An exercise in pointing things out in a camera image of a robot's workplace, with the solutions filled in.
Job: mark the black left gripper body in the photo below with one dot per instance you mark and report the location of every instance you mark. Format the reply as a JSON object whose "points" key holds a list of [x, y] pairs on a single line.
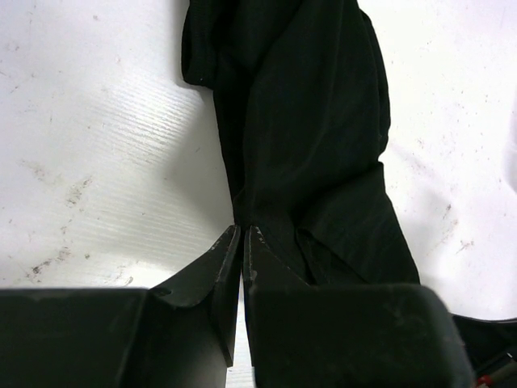
{"points": [[491, 349]]}

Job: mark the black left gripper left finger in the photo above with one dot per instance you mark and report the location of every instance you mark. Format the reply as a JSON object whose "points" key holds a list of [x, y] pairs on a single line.
{"points": [[180, 333]]}

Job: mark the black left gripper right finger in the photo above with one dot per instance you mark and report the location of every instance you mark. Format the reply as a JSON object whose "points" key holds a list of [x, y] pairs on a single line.
{"points": [[345, 336]]}

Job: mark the black tank top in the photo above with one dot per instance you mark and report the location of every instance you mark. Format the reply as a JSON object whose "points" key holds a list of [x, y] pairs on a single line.
{"points": [[303, 114]]}

